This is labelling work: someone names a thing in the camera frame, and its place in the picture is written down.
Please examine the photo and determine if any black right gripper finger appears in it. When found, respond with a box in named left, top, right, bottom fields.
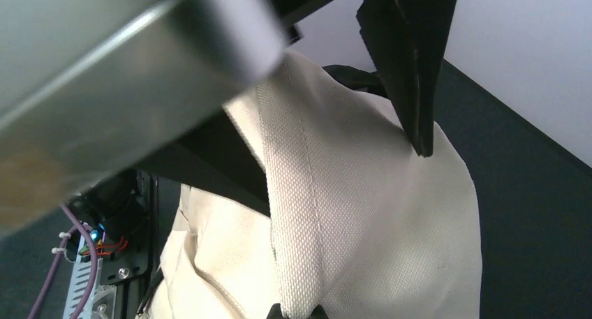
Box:
left=356, top=0, right=457, bottom=157

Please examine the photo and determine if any beige canvas backpack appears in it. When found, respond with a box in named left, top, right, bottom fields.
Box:
left=138, top=51, right=482, bottom=318

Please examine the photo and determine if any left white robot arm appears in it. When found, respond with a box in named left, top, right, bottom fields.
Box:
left=1, top=0, right=333, bottom=237

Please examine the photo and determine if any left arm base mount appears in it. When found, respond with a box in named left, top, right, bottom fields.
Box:
left=68, top=169, right=158, bottom=318

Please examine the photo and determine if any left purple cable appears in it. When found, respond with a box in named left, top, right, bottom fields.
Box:
left=25, top=203, right=101, bottom=319

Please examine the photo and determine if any light blue slotted cable duct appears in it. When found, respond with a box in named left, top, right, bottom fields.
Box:
left=62, top=256, right=102, bottom=319

